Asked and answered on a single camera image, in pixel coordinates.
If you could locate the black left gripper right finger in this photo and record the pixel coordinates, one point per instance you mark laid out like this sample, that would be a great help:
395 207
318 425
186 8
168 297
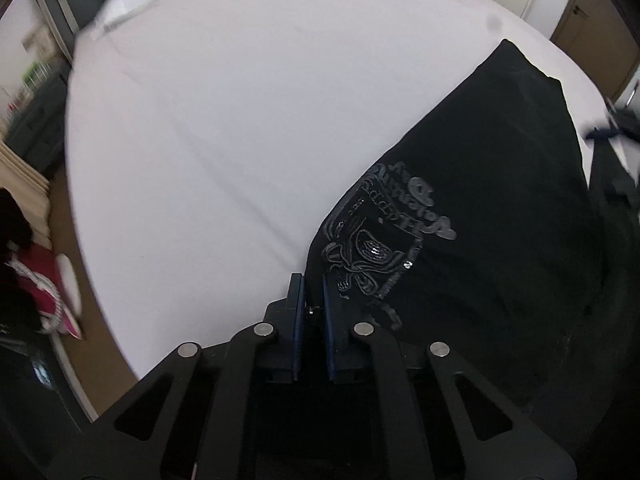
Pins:
440 417

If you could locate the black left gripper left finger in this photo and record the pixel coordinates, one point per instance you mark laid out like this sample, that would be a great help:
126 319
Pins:
221 412

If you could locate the black pants with grey print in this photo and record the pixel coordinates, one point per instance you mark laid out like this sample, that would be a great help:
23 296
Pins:
482 228

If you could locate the red and white bag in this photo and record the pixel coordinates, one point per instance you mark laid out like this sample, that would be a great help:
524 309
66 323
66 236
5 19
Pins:
52 282

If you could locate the beige curtain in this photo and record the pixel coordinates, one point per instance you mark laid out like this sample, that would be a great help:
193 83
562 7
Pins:
30 190

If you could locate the dark bedside table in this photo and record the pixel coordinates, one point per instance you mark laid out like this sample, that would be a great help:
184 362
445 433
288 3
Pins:
37 134

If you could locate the brown wooden door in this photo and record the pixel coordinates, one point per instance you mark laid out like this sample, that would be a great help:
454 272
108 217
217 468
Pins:
594 35

